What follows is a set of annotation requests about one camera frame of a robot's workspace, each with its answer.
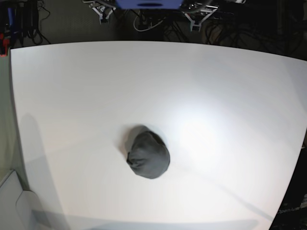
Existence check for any dark grey t-shirt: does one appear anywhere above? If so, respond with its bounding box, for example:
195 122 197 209
125 125 170 179

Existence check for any blue box at top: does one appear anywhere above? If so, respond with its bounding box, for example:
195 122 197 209
116 0 183 10

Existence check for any red clamp at table corner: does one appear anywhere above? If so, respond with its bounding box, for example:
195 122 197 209
0 33 10 57

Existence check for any white cable on floor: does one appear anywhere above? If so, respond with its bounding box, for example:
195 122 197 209
133 14 165 32

